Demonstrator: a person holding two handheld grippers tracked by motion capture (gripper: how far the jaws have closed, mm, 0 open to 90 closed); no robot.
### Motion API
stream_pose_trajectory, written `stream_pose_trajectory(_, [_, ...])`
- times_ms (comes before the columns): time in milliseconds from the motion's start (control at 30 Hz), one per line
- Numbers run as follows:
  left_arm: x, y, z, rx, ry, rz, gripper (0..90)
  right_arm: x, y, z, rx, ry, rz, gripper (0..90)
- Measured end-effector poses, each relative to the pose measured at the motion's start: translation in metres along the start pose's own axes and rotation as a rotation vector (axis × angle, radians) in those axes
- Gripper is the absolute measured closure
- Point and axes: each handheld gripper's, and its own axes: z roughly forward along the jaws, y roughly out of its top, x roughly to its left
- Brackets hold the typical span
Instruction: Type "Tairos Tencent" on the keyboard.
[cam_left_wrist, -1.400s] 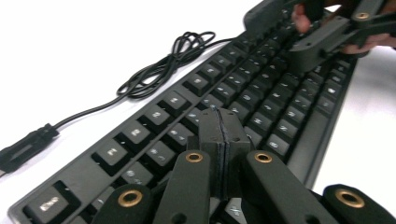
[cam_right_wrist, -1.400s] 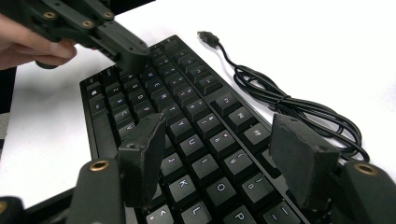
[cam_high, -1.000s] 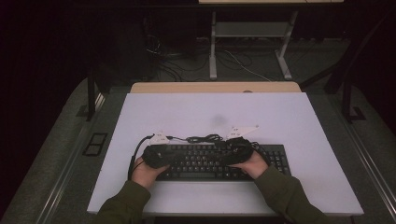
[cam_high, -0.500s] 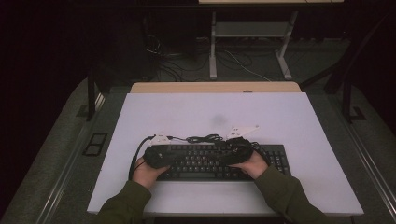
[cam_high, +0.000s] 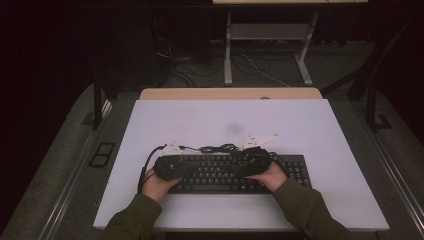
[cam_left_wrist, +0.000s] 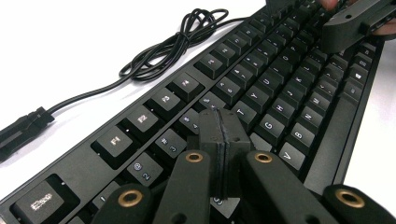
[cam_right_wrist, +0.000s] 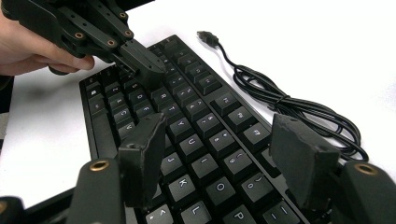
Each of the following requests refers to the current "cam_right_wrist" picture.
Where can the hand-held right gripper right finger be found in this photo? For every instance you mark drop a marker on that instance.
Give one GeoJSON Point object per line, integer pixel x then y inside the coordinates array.
{"type": "Point", "coordinates": [305, 161]}

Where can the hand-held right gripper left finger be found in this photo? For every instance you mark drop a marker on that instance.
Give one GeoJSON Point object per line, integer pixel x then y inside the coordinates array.
{"type": "Point", "coordinates": [140, 161]}

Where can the black computer keyboard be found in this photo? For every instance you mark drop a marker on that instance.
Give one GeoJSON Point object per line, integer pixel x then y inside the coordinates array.
{"type": "Point", "coordinates": [199, 124]}

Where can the white board sheet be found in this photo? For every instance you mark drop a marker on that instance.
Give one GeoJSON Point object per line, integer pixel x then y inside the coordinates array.
{"type": "Point", "coordinates": [46, 140]}

